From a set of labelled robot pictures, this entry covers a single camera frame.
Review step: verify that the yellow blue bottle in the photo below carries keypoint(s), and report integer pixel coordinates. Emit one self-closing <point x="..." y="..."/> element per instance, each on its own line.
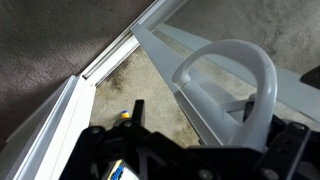
<point x="125" y="114"/>

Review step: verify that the white door jamb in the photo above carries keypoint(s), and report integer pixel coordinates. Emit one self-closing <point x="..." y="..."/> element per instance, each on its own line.
<point x="56" y="140"/>

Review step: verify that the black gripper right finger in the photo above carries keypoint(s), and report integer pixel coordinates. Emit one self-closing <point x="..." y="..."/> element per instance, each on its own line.
<point x="290" y="153"/>

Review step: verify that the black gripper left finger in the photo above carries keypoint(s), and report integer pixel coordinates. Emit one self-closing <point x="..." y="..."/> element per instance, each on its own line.
<point x="100" y="150"/>

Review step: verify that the white sliding glass door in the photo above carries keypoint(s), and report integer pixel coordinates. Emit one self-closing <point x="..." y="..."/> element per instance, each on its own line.
<point x="156" y="56"/>

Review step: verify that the grey screen door frame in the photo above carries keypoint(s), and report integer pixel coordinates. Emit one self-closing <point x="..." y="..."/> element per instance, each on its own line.
<point x="293" y="90"/>

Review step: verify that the white door sill track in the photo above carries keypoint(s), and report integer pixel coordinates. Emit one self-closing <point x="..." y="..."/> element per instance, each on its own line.
<point x="113" y="58"/>

